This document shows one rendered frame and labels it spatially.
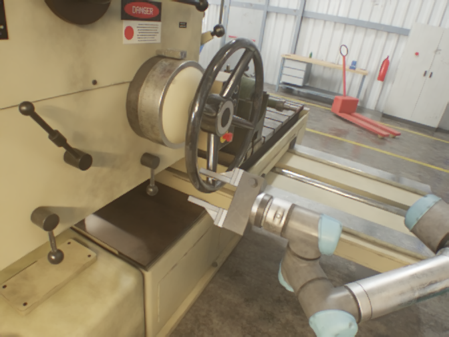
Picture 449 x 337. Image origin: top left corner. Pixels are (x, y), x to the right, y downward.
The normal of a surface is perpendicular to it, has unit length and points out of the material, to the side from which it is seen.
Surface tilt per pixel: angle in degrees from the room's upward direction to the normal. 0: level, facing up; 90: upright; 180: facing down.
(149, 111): 85
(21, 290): 0
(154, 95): 70
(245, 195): 54
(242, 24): 90
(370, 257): 90
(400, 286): 28
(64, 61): 90
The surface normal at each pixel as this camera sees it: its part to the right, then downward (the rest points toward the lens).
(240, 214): -0.29, -0.21
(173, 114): 0.55, 0.47
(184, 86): 0.71, 0.00
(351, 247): -0.44, 0.36
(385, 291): 0.03, -0.57
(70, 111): 0.88, 0.32
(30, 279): 0.13, -0.87
